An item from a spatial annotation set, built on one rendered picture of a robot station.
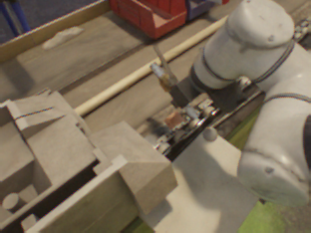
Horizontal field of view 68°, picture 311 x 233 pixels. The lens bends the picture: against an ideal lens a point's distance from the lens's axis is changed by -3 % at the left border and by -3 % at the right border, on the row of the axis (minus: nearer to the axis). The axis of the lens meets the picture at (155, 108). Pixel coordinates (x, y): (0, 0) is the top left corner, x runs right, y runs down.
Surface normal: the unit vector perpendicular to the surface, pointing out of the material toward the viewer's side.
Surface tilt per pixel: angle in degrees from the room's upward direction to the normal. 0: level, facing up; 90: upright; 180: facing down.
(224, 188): 0
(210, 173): 0
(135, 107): 0
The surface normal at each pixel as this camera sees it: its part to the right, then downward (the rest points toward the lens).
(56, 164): -0.14, -0.70
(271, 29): 0.14, -0.22
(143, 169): 0.52, 0.11
